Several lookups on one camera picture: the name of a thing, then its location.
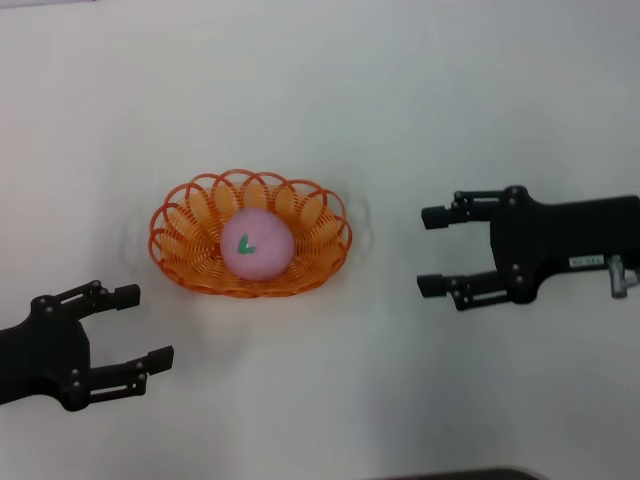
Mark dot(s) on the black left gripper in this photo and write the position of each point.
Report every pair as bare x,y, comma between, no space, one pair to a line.
45,355

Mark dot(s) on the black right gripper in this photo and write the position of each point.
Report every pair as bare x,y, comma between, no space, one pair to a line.
550,235

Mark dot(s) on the orange woven plastic basket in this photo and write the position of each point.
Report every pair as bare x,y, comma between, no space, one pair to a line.
190,250

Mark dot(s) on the pink plush peach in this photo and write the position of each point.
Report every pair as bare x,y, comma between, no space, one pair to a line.
265,250

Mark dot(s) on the silver metal connector plug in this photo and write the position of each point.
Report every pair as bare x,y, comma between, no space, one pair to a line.
617,280

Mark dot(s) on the dark robot torso edge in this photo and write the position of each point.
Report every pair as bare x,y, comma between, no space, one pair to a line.
465,476

